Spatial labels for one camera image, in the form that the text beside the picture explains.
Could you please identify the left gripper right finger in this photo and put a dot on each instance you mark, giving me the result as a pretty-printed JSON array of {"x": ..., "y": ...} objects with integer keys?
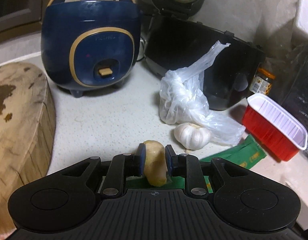
[{"x": 186, "y": 166}]

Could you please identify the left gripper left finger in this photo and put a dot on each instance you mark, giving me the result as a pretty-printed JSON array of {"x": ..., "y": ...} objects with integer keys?
[{"x": 121, "y": 167}]

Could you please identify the yellowish ginger piece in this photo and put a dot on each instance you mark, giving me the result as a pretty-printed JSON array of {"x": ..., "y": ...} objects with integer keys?
[{"x": 155, "y": 163}]

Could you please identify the green chopstick wrapper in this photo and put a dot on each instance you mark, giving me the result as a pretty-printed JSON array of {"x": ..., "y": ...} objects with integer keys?
[{"x": 247, "y": 154}]

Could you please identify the white garlic bulb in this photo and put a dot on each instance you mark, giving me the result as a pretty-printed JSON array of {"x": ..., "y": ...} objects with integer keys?
[{"x": 192, "y": 136}]

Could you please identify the white plastic bag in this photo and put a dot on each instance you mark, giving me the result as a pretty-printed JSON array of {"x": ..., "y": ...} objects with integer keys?
[{"x": 182, "y": 100}]

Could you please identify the red white plastic tray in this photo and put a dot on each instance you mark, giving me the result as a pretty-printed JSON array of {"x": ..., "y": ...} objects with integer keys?
[{"x": 280, "y": 132}]

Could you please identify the round wooden chopping block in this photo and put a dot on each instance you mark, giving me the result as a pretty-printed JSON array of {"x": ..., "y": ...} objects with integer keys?
[{"x": 27, "y": 129}]

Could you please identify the glass jar orange lid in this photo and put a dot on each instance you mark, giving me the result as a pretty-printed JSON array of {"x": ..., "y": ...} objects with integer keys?
[{"x": 262, "y": 82}]

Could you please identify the black rice cooker open lid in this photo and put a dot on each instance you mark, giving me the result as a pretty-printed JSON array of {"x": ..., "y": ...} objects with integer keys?
[{"x": 175, "y": 42}]

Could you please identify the blue rice cooker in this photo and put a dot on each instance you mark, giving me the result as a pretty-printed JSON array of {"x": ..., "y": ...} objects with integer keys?
[{"x": 90, "y": 44}]

